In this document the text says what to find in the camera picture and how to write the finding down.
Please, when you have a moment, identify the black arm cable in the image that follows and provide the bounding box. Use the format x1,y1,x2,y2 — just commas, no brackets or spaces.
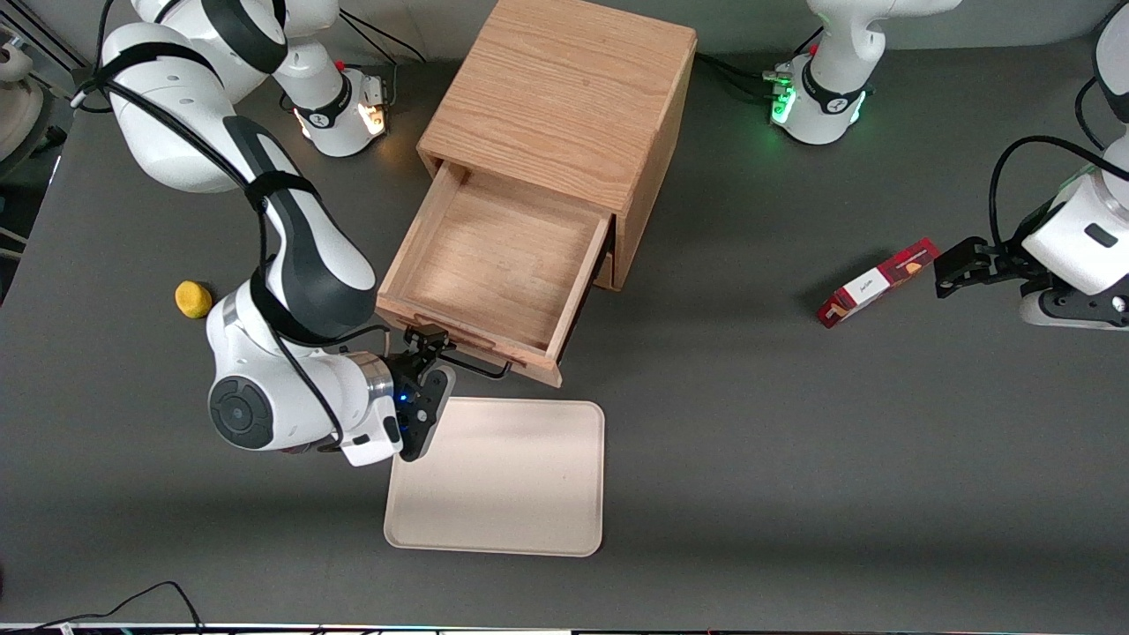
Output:
988,78,1129,252
75,0,391,447

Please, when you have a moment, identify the thin black loose cable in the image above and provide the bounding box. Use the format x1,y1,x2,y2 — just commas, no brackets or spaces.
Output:
26,580,206,635

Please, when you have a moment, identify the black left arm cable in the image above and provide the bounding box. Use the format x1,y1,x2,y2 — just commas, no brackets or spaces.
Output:
988,78,1129,252

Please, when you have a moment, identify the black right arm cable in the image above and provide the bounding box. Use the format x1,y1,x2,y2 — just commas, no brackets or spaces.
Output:
75,0,391,447

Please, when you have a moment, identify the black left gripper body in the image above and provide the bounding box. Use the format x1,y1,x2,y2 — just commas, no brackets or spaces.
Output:
995,196,1073,302

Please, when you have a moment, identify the red tartan cookie box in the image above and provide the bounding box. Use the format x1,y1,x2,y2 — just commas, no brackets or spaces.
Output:
816,238,941,329

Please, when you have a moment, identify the white round stand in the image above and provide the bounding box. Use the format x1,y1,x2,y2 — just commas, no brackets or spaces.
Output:
0,26,45,164

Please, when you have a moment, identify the yellow lemon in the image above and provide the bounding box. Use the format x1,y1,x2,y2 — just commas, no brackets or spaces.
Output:
175,280,213,319

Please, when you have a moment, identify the wooden drawer cabinet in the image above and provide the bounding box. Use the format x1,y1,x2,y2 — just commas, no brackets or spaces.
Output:
416,0,698,292

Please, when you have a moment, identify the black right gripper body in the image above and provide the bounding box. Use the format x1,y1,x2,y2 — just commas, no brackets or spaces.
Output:
386,349,442,439

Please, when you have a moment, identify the black wire drawer handle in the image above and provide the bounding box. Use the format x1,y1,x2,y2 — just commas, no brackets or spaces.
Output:
441,350,513,381

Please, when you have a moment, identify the beige plastic tray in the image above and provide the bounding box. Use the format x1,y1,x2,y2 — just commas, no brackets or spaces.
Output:
384,396,606,558

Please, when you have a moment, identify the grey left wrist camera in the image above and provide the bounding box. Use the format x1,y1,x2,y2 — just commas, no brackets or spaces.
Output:
1019,284,1129,330

